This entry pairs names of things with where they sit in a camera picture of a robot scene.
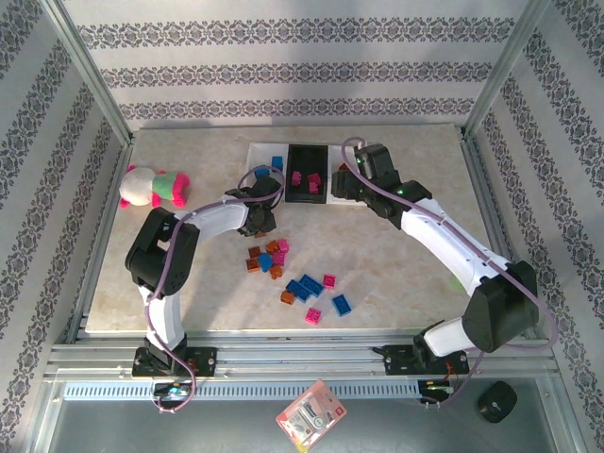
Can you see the small pink lego brick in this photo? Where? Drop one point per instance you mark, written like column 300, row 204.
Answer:
column 329, row 281
column 278, row 258
column 296, row 178
column 313, row 188
column 313, row 315
column 314, row 178
column 282, row 245

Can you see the small blue lego brick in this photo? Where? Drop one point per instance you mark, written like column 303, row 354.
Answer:
column 261, row 172
column 277, row 162
column 265, row 262

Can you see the long blue lego brick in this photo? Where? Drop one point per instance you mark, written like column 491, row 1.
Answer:
column 312, row 284
column 296, row 289
column 341, row 304

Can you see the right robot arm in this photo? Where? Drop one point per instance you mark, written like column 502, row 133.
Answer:
column 439, row 236

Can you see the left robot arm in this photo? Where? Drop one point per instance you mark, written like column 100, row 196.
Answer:
column 165, row 321

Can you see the white plastic bin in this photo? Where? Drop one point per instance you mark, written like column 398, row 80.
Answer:
column 332, row 152
column 253, row 153

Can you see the black plastic bin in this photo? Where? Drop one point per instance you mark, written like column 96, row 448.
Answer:
column 307, row 158

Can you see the white pink green plush toy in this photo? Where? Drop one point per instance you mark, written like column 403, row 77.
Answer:
column 141, row 186

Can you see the small connector circuit board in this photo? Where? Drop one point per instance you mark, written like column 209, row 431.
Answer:
column 436, row 388
column 172, row 390

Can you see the pink blister pack card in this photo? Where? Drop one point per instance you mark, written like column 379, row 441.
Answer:
column 309, row 415

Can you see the black rounded square device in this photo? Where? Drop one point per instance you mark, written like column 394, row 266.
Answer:
column 495, row 401

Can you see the aluminium side rail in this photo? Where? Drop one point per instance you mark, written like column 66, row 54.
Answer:
column 483, row 189
column 103, row 236

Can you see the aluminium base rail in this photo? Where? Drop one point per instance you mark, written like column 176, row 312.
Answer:
column 302, row 361

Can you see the aluminium frame post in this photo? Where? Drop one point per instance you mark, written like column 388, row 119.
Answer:
column 89, row 71
column 501, row 71

